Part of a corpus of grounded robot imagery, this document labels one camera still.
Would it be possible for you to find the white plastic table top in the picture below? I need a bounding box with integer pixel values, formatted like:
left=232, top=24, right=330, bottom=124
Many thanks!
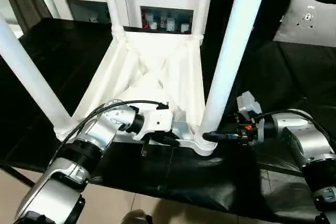
left=55, top=29, right=217, bottom=156

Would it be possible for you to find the white plastic table leg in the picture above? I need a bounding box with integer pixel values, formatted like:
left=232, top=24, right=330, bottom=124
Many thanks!
left=101, top=0, right=127, bottom=41
left=192, top=0, right=212, bottom=45
left=195, top=0, right=271, bottom=155
left=0, top=14, right=74, bottom=141

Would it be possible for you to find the black work mat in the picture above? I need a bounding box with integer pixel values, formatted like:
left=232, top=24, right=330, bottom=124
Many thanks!
left=0, top=18, right=336, bottom=219

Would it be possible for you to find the grey cushion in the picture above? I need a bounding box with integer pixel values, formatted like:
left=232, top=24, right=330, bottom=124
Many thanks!
left=273, top=0, right=336, bottom=47

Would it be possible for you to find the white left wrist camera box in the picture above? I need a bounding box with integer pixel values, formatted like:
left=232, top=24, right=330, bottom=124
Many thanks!
left=134, top=106, right=173, bottom=142

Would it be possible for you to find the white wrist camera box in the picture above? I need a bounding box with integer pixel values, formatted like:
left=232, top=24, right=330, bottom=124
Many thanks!
left=134, top=106, right=173, bottom=142
left=236, top=91, right=263, bottom=125

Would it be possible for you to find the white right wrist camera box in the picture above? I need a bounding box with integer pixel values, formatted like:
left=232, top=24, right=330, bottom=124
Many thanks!
left=236, top=91, right=263, bottom=125

